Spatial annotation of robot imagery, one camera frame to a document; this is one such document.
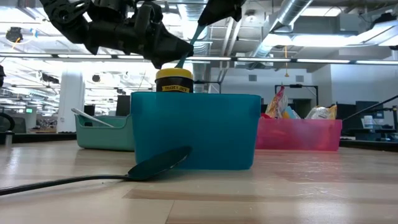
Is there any yellow-lid crunchy chili jar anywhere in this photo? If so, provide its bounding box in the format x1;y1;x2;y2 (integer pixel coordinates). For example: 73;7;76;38
154;67;194;93

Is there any lime chili shrimp ramen packet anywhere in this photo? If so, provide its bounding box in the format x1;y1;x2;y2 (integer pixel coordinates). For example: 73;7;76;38
264;85;289;119

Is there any black metal frame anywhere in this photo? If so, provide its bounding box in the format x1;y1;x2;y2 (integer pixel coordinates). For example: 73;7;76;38
274;83;319;108

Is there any silver metal spoon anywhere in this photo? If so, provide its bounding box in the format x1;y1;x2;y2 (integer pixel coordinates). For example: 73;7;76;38
71;108;115;128

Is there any teal-blue rectangular plastic bin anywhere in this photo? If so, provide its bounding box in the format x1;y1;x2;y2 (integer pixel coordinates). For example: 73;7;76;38
130;91;262;171

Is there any red plastic bin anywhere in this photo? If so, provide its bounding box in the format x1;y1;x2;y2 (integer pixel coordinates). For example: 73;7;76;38
255;117;343;152

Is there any teal plastic spoon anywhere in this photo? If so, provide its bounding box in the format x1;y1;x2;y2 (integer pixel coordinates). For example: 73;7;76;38
175;24;208;69

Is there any long ceiling light bar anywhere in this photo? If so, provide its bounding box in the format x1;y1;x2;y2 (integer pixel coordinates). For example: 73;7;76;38
0;53;398;65

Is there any green-teal small plastic bin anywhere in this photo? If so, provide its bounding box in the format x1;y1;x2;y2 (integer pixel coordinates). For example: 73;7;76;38
73;113;135;152

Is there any black spoon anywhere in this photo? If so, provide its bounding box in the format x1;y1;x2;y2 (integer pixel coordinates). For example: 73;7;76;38
0;145;193;197

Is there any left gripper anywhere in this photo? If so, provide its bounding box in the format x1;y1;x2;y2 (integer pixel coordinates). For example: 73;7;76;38
86;0;194;70

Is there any black ceiling-hung device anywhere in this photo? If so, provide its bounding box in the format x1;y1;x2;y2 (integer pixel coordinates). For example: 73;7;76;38
5;27;24;44

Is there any silver spiral air duct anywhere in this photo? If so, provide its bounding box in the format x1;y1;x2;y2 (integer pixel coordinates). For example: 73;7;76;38
183;2;213;93
248;0;315;60

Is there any yellow hanging cord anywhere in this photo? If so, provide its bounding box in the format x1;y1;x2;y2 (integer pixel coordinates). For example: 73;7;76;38
284;45;290;78

